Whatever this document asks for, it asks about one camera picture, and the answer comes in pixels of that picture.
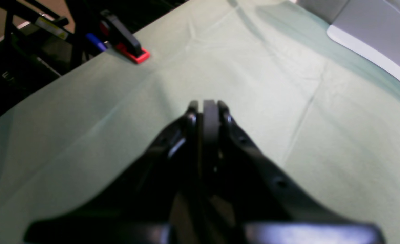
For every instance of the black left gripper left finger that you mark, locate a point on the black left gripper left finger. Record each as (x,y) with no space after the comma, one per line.
(135,207)

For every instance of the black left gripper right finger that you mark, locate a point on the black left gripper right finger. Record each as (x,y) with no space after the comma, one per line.
(268,206)

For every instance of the light green table cloth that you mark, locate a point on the light green table cloth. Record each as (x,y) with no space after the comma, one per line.
(327,116)

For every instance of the red black clamp right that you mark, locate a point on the red black clamp right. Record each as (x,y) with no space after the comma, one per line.
(118,36)

